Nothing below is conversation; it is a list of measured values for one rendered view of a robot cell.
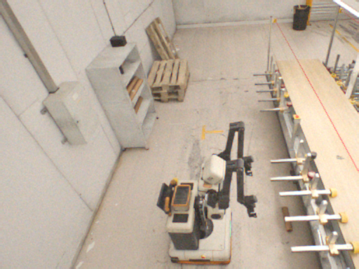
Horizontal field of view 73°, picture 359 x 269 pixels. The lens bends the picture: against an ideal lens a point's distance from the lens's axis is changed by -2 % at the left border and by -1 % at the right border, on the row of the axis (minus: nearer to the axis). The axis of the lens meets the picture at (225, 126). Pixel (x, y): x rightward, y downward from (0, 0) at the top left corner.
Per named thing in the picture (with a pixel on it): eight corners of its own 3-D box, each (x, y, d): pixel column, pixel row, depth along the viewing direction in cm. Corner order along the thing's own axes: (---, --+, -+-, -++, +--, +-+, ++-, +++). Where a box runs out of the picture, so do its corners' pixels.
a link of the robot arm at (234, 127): (228, 118, 200) (228, 126, 192) (245, 120, 200) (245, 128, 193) (222, 154, 229) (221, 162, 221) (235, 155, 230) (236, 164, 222)
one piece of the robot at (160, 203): (169, 221, 229) (154, 210, 216) (176, 190, 256) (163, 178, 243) (179, 219, 225) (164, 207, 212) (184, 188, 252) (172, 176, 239)
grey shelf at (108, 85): (123, 150, 411) (84, 69, 310) (137, 118, 479) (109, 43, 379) (148, 150, 409) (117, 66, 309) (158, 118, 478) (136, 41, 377)
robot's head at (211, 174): (200, 180, 196) (211, 171, 188) (203, 160, 212) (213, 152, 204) (214, 187, 202) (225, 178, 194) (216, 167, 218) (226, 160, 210)
